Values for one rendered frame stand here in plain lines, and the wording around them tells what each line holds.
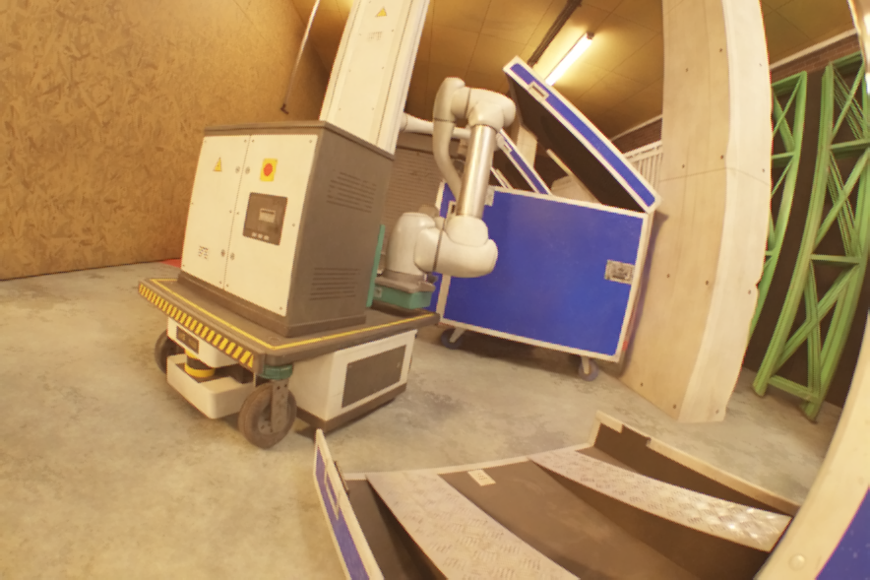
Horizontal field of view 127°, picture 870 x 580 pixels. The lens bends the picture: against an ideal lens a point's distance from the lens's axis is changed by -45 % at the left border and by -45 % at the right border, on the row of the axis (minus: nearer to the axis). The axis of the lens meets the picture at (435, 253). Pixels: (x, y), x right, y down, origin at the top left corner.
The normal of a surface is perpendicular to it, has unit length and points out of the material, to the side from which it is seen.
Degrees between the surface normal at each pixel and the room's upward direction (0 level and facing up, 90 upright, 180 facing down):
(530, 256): 90
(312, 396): 90
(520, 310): 90
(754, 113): 90
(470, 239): 77
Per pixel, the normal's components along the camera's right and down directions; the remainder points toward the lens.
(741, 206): 0.05, 0.05
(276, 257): -0.41, -0.04
